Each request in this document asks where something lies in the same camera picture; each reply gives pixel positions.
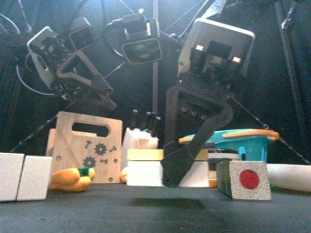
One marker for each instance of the egg sushi toy yellow white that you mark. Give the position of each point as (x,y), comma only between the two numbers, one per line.
(143,173)

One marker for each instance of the teal pan with orange rim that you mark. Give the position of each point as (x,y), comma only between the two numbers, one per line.
(251,147)

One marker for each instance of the small orange toy piece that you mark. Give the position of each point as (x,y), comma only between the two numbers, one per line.
(213,183)

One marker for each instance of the small yellow toy piece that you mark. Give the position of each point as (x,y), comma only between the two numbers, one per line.
(123,175)

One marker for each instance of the white knife block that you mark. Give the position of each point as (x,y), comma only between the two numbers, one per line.
(138,141)

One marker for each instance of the wooden toolbox with gear print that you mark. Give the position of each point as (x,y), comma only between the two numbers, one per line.
(101,164)

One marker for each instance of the speckled cube with red dot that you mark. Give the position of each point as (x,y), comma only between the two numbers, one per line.
(249,180)

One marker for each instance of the small green toy piece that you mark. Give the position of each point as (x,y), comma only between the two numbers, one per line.
(277,188)

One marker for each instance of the yellow toy bell pepper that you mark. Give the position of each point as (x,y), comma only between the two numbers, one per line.
(69,180)

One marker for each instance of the white bowl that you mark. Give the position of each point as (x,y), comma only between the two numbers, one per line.
(290,176)

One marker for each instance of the white toy block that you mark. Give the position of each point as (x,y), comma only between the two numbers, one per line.
(35,177)
(10,177)

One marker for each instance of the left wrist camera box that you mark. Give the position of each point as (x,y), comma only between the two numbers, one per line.
(83,35)

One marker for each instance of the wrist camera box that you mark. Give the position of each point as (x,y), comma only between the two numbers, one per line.
(83,35)
(142,50)

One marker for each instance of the vertical metal frame pole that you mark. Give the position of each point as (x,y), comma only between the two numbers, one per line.
(155,75)

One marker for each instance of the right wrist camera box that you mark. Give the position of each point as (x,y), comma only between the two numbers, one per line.
(142,50)

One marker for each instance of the slanted metal frame pole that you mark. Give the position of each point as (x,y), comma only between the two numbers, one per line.
(289,66)

